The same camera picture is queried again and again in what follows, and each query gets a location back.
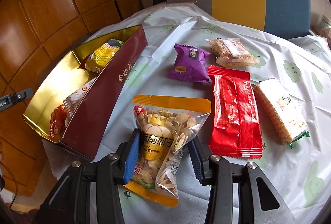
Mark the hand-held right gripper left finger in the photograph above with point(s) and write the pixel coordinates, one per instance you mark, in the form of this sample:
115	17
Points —
130	159

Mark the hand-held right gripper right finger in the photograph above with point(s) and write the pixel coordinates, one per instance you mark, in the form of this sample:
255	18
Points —
196	164

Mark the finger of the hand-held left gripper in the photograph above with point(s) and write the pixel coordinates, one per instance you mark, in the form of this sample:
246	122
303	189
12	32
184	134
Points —
22	95

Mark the small red snack packet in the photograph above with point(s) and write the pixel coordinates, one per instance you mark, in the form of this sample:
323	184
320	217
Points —
57	123

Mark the pumpkin seed packet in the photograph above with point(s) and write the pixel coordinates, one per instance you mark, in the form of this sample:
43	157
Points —
165	125

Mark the white snack packet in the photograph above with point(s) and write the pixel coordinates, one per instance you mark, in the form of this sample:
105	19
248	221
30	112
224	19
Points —
77	98

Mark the maroon box with gold inside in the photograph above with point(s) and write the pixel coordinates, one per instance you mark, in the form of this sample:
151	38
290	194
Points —
103	100

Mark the yellow snack packet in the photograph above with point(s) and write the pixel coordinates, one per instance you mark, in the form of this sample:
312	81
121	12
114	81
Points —
103	57

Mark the cracker packet with green ends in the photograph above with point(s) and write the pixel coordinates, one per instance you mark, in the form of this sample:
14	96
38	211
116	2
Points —
279	110

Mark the large red snack packet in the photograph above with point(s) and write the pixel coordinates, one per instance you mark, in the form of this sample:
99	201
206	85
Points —
232	110

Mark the white tablecloth with green clouds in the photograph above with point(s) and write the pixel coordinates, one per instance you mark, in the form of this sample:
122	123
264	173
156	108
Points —
284	175

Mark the wooden cabinet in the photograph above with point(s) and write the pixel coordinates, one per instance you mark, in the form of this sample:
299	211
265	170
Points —
51	7

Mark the purple snack packet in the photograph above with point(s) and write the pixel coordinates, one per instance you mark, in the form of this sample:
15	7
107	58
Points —
190	63

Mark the clear nut brittle packet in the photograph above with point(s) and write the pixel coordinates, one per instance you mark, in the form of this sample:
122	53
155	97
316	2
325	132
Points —
232	52

